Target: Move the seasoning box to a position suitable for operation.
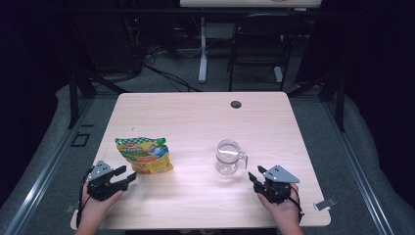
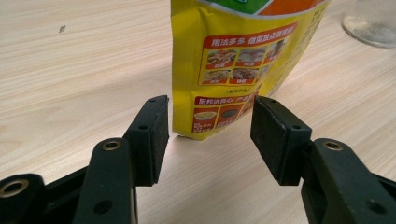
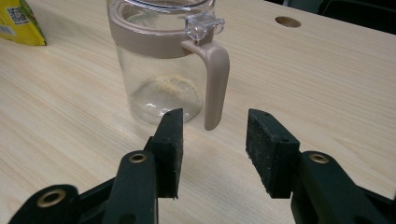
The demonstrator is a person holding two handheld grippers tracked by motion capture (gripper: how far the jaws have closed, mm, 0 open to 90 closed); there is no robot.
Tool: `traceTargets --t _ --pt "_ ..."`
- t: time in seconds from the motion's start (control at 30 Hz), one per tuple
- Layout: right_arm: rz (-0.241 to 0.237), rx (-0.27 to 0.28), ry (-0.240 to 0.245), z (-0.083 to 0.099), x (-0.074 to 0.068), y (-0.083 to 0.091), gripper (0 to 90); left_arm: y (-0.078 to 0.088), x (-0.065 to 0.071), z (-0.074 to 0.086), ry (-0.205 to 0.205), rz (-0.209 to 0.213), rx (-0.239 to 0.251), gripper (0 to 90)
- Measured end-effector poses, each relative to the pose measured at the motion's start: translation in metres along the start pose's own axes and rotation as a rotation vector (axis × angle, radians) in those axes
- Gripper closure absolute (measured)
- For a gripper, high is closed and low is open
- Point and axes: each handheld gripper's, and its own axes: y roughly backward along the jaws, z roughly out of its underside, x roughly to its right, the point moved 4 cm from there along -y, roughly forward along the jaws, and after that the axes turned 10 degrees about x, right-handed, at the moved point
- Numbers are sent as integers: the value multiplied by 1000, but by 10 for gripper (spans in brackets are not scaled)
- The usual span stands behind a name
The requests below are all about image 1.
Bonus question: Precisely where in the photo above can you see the white desk leg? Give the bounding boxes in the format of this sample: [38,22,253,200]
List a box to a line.
[198,17,209,84]
[273,65,284,83]

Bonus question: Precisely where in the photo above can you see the clear glass jar with lid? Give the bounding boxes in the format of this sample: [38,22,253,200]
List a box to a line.
[214,138,250,176]

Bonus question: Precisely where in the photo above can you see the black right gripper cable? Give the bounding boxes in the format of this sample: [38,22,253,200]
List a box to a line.
[287,183,305,223]

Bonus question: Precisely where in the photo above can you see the black floor cables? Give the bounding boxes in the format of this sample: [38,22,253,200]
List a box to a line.
[142,63,203,93]

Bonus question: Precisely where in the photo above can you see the person's left hand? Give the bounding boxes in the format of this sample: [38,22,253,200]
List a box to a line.
[79,181,124,226]

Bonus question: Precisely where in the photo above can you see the dark equipment cabinet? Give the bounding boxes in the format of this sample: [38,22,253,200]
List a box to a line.
[77,14,145,74]

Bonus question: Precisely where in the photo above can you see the aluminium floor rail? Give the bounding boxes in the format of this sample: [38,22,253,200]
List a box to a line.
[2,97,96,235]
[321,97,396,235]

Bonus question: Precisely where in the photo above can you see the person's right hand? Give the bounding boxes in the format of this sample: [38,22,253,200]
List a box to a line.
[256,182,303,227]

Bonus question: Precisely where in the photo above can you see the colourful snack bag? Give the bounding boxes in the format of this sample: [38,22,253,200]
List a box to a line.
[114,136,174,176]

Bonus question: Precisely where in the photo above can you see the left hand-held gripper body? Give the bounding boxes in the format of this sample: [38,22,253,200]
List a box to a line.
[85,160,129,202]

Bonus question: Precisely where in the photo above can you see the black metal stand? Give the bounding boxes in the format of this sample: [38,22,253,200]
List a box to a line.
[287,69,347,133]
[66,69,129,130]

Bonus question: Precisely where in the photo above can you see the black folding chair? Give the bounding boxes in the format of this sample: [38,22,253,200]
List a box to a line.
[226,13,303,93]

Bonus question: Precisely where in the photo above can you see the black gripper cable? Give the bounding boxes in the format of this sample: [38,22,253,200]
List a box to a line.
[75,165,96,229]
[287,183,305,223]

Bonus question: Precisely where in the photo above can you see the light background desk top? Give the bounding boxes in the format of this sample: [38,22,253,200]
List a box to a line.
[178,0,323,9]

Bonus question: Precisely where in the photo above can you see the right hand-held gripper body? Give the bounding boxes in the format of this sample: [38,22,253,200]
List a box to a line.
[257,164,300,206]

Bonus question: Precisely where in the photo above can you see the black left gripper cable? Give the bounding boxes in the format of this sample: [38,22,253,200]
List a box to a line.
[75,165,96,229]

